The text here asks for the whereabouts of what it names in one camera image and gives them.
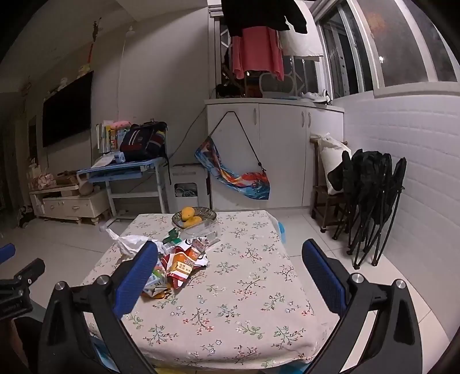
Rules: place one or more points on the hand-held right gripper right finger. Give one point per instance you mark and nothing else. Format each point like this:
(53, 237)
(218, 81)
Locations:
(323, 277)

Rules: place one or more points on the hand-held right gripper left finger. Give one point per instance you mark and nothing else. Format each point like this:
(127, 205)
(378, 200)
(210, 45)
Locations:
(136, 277)

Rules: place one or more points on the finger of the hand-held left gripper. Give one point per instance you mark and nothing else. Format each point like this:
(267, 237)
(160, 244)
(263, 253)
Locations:
(7, 251)
(30, 271)

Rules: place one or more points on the white tissue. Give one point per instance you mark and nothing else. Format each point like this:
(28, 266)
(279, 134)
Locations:
(127, 244)

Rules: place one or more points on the red snack wrapper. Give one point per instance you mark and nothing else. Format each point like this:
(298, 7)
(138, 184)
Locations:
(181, 268)

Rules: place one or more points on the clear plastic bottle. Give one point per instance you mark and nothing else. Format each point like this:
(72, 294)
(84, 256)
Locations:
(208, 233)

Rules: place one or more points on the blue checked table cover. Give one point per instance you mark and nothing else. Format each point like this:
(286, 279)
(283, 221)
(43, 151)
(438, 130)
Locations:
(282, 232)

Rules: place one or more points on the wooden chair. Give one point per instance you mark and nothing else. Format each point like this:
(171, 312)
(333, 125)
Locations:
(323, 203)

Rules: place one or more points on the white television stand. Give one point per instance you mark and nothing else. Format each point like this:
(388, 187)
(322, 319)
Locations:
(68, 206)

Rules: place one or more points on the yellow mango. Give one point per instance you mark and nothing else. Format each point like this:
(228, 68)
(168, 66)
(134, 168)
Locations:
(194, 220)
(187, 212)

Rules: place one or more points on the pink floral bundle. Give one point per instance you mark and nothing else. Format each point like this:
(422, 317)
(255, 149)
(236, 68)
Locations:
(43, 179)

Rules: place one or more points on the table with floral tablecloth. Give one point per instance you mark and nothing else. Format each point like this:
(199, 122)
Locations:
(233, 287)

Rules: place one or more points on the glass bowl with mangoes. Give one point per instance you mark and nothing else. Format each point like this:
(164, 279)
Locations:
(207, 214)

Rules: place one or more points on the blue study desk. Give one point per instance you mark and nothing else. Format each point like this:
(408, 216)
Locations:
(118, 171)

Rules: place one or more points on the colourful printed bag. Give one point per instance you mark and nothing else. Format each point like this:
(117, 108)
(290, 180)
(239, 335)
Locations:
(248, 183)

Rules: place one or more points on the white pillow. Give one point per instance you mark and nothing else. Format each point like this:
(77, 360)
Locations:
(332, 154)

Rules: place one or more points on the dark striped backpack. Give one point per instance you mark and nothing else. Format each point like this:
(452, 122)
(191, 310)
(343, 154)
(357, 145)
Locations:
(143, 142)

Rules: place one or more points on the white cabinet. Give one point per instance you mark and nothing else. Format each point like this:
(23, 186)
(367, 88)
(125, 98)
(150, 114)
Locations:
(280, 144)

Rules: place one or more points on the row of books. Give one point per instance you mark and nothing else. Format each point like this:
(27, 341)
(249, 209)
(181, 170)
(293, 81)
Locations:
(106, 138)

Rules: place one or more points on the black flat television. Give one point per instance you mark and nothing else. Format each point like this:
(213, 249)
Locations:
(66, 111)

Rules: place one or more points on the pink plush toy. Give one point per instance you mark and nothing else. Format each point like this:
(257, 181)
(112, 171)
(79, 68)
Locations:
(121, 124)

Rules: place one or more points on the white shoes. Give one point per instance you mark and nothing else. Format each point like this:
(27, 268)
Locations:
(316, 96)

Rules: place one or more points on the white hanging garment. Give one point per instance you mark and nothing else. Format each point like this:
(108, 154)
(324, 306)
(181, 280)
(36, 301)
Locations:
(298, 43)

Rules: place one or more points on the pink hanging garment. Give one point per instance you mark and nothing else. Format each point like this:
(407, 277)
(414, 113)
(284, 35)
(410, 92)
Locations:
(257, 50)

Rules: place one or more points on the window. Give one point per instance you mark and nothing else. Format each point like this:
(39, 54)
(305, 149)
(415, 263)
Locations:
(406, 43)

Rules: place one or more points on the black hanging garment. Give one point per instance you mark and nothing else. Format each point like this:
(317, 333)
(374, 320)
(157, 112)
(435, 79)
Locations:
(258, 14)

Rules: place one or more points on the red wall ornament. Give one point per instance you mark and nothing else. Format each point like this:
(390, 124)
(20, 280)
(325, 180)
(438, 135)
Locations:
(95, 30)

